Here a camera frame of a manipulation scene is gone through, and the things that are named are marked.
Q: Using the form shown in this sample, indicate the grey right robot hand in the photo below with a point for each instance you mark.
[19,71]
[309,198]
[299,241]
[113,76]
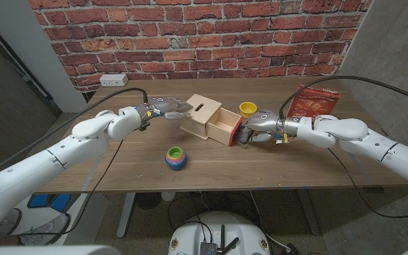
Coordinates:
[266,122]

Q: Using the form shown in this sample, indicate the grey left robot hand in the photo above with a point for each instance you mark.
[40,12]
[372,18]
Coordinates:
[170,104]

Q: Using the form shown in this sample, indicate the wooden box with slot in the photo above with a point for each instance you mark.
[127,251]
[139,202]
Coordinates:
[204,108]

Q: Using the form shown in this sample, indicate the wooden drawer with red front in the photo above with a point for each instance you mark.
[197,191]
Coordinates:
[221,132]

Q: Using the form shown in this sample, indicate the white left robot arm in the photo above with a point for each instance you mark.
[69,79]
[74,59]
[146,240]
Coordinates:
[59,152]

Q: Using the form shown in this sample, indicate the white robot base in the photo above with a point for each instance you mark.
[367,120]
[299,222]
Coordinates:
[193,233]

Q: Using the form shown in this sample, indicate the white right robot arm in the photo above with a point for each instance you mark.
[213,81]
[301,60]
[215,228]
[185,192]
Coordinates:
[363,136]

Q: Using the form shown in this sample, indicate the yellow plastic cup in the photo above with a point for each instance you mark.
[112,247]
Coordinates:
[248,108]

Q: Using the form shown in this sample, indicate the red snack package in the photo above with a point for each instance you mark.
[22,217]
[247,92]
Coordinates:
[315,101]

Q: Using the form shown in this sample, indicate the rainbow stacking cups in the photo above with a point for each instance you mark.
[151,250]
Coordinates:
[175,158]

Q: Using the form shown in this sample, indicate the white power outlet strip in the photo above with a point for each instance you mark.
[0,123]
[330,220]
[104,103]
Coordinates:
[113,80]

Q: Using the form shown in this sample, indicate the grey table leg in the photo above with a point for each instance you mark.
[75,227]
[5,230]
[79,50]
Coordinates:
[309,212]

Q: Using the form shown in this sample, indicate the white table leg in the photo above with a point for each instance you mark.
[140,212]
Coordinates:
[125,216]

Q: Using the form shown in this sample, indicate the grey shoe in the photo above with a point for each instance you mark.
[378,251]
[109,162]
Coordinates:
[44,230]
[9,221]

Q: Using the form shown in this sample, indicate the white robot head rim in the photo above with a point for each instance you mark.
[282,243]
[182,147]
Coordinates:
[48,250]

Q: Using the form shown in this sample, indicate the printed brick wall backdrop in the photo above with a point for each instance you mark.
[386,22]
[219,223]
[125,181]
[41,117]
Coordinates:
[204,35]

